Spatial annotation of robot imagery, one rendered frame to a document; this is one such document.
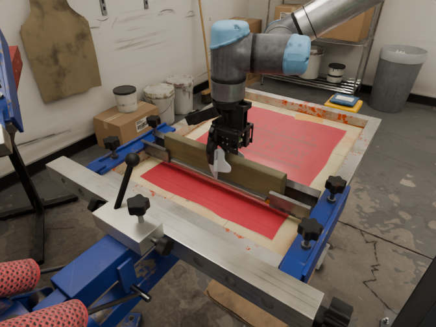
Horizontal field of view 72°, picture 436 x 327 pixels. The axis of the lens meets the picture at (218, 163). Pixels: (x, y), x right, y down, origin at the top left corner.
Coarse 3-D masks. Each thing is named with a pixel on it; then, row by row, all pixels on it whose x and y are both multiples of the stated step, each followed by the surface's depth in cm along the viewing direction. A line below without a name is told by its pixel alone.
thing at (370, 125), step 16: (256, 96) 127; (272, 96) 124; (304, 112) 118; (320, 112) 114; (336, 112) 111; (352, 112) 111; (176, 128) 100; (192, 128) 106; (368, 128) 100; (368, 144) 92; (144, 160) 91; (352, 160) 85; (112, 176) 78; (352, 176) 80; (144, 192) 73; (176, 208) 68; (208, 224) 64; (224, 240) 61; (240, 240) 61; (256, 256) 57; (272, 256) 57
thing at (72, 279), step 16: (112, 240) 54; (80, 256) 51; (96, 256) 51; (112, 256) 51; (128, 256) 53; (64, 272) 48; (80, 272) 48; (96, 272) 48; (112, 272) 51; (64, 288) 46; (80, 288) 46; (96, 288) 49
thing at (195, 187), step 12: (252, 108) 122; (252, 120) 113; (264, 120) 113; (276, 120) 113; (288, 120) 113; (156, 168) 87; (168, 168) 87; (180, 168) 87; (156, 180) 83; (168, 180) 83; (180, 180) 83; (192, 180) 83; (204, 180) 83; (180, 192) 78; (192, 192) 78; (204, 192) 78
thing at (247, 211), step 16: (288, 128) 108; (304, 128) 108; (320, 128) 108; (336, 128) 108; (320, 144) 99; (336, 144) 99; (256, 160) 91; (320, 160) 91; (288, 176) 84; (304, 176) 84; (224, 192) 78; (240, 192) 78; (208, 208) 73; (224, 208) 73; (240, 208) 73; (256, 208) 73; (272, 208) 73; (240, 224) 69; (256, 224) 69; (272, 224) 69
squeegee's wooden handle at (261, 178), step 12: (168, 132) 84; (168, 144) 83; (180, 144) 80; (192, 144) 78; (204, 144) 78; (180, 156) 83; (192, 156) 80; (204, 156) 77; (228, 156) 73; (240, 156) 74; (204, 168) 79; (240, 168) 72; (252, 168) 70; (264, 168) 69; (240, 180) 74; (252, 180) 71; (264, 180) 69; (276, 180) 67; (264, 192) 71; (276, 192) 69
